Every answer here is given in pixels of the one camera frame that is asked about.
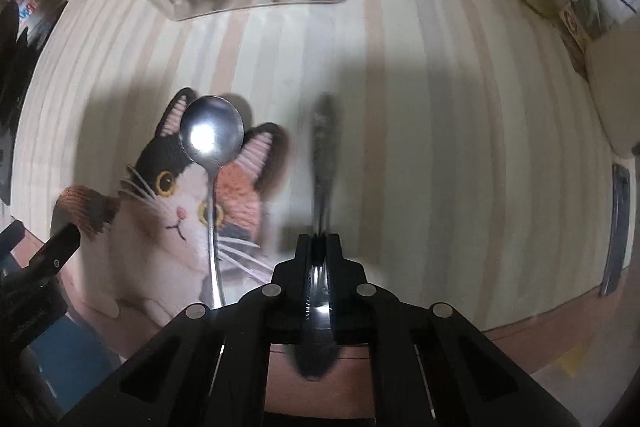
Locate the striped cat-print table mat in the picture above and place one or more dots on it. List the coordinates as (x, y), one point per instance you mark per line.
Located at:
(450, 132)

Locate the small logo box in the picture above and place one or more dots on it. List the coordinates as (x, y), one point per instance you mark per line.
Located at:
(575, 24)

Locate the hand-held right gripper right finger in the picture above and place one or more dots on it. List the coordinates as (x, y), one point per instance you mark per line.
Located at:
(400, 322)

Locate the blue plastic container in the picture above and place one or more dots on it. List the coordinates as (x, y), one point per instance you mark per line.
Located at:
(70, 363)

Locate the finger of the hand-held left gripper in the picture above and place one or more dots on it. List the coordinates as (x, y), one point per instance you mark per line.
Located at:
(10, 234)
(56, 251)

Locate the black induction cooktop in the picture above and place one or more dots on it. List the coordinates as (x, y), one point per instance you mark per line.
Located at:
(10, 132)

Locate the white electric kettle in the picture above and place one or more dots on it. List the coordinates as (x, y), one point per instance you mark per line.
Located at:
(620, 82)

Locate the blue smartphone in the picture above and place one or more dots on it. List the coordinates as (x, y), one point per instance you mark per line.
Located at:
(617, 232)

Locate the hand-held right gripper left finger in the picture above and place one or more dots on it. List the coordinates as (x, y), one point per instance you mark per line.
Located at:
(240, 322)

